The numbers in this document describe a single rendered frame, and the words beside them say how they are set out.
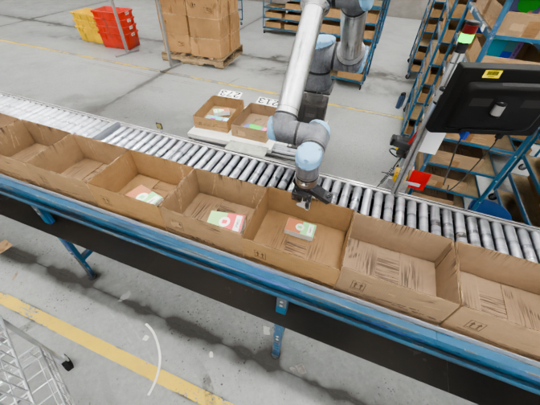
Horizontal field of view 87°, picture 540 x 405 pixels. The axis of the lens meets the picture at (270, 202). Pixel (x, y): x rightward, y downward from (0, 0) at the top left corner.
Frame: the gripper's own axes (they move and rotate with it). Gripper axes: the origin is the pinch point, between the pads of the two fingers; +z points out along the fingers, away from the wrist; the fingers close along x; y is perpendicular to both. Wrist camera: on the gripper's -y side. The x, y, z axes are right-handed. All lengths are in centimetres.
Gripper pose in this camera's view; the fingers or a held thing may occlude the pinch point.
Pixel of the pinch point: (308, 207)
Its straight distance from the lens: 128.0
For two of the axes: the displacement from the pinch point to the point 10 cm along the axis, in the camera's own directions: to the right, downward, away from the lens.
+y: -9.3, -2.7, 2.3
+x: -3.5, 8.2, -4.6
